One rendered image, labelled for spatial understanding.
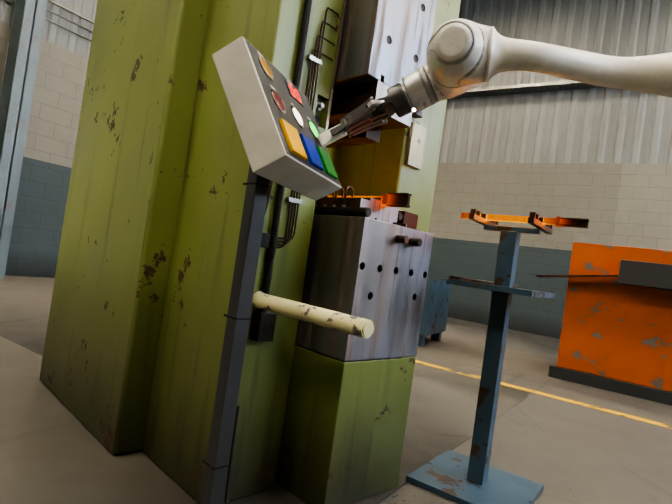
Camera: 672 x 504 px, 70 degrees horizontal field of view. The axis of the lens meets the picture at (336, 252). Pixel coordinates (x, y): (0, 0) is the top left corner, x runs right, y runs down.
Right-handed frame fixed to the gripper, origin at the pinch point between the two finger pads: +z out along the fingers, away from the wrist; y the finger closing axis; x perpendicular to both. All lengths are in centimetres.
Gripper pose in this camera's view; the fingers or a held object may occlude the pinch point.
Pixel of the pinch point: (332, 135)
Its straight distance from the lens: 122.5
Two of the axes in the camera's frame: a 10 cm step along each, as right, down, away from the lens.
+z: -8.8, 3.9, 2.8
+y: 3.3, 0.6, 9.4
